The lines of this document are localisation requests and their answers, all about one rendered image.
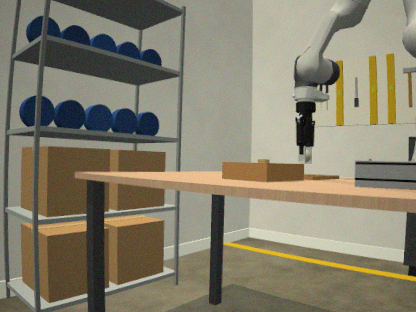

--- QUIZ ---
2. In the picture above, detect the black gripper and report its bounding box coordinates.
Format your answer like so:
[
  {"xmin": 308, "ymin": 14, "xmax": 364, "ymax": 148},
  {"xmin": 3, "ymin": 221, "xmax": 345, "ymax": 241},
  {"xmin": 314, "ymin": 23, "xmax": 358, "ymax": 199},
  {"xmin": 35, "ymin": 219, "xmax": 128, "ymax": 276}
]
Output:
[{"xmin": 295, "ymin": 101, "xmax": 316, "ymax": 164}]

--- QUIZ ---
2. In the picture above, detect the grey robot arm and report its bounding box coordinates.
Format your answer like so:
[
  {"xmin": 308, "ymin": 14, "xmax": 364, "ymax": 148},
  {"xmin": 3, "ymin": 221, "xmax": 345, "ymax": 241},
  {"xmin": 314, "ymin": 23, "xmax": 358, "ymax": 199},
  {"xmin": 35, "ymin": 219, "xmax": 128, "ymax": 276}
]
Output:
[{"xmin": 292, "ymin": 0, "xmax": 416, "ymax": 102}]

